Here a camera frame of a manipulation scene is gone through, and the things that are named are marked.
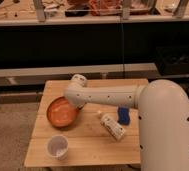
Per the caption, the cluttered back shelf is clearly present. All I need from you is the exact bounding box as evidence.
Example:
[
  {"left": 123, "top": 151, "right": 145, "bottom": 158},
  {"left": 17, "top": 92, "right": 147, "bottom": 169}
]
[{"left": 0, "top": 0, "right": 189, "bottom": 26}]

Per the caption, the white squeeze bottle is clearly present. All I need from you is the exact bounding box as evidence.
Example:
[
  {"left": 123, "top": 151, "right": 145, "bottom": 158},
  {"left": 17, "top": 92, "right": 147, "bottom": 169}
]
[{"left": 98, "top": 111, "right": 126, "bottom": 141}]

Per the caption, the wooden table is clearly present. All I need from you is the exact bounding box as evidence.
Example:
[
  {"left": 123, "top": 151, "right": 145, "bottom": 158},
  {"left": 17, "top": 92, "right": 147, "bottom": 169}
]
[{"left": 24, "top": 80, "right": 140, "bottom": 167}]

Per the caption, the blue sponge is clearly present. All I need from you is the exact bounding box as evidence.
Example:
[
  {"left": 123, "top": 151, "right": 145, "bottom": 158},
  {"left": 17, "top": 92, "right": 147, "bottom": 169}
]
[{"left": 117, "top": 107, "right": 130, "bottom": 125}]

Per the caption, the orange ceramic bowl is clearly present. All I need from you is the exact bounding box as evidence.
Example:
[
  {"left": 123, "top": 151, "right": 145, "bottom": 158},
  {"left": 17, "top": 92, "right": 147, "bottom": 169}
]
[{"left": 46, "top": 97, "right": 79, "bottom": 128}]

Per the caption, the white plastic cup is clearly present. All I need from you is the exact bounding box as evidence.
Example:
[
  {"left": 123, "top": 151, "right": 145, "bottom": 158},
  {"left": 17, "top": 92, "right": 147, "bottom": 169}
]
[{"left": 46, "top": 135, "right": 68, "bottom": 160}]

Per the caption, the long grey bench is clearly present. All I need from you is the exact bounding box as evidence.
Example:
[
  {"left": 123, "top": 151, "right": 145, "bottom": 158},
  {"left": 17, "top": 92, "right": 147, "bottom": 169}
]
[{"left": 0, "top": 63, "right": 159, "bottom": 86}]

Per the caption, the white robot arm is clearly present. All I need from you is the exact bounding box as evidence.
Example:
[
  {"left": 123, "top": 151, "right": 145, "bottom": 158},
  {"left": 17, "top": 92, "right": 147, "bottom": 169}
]
[{"left": 64, "top": 74, "right": 189, "bottom": 171}]

